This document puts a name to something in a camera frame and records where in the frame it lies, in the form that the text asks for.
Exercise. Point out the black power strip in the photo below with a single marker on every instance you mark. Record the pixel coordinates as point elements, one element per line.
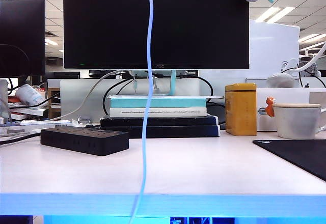
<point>84,142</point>

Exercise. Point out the large black computer monitor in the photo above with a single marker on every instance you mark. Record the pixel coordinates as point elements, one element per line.
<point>203,25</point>

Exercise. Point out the teal silver monitor stand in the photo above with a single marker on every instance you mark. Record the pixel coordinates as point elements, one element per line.
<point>173,84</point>

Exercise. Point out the teal book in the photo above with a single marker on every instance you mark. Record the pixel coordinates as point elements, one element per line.
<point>178,103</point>

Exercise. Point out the white board panel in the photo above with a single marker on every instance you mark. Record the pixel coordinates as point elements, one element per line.
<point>275,51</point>

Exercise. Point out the thin black box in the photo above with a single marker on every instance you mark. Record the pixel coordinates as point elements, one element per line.
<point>178,121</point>

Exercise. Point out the yellow tin box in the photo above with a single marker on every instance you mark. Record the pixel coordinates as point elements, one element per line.
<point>240,109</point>

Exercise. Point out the white dome object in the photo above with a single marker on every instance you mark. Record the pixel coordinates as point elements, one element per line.
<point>280,80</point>

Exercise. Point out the thick black box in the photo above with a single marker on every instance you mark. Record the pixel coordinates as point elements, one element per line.
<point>178,132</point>

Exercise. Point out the small black computer monitor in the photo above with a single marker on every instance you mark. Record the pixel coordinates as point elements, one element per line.
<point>23,30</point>

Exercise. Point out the orange fox figurine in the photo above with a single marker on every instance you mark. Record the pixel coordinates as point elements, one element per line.
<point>269,107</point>

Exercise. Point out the white cardboard box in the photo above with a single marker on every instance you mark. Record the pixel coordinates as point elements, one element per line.
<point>287,94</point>

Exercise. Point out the silver metal clip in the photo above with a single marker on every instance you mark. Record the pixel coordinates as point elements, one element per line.
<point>84,120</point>

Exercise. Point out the white flexible tube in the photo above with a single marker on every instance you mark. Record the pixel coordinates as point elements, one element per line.
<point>315,56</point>

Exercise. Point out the brown wooden shelf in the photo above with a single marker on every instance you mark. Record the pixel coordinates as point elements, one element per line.
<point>54,101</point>

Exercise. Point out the beige wooden mug lid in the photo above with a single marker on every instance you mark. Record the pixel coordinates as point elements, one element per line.
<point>295,105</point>

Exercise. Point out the white plastic bottle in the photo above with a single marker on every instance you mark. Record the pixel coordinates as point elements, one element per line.
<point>29,94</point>

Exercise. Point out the white ceramic mug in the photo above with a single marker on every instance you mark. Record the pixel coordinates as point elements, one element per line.
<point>295,124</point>

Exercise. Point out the white printed carton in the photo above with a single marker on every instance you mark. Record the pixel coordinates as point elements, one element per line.
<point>30,111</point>

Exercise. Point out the red white book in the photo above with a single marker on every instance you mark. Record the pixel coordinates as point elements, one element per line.
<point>14,99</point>

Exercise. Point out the blue white medicine box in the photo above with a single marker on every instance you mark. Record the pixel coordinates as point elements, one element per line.
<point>38,127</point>

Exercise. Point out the black mouse pad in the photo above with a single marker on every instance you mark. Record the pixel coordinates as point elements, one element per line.
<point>300,155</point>

